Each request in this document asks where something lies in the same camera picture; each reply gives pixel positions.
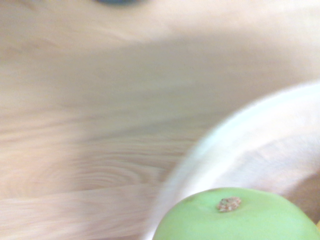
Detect black holder of short candle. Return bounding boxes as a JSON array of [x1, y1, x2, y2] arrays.
[[93, 0, 150, 7]]

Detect green apple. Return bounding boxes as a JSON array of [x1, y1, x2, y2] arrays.
[[152, 187, 320, 240]]

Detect round wooden fruit bowl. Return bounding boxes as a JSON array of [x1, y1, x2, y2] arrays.
[[142, 79, 320, 240]]

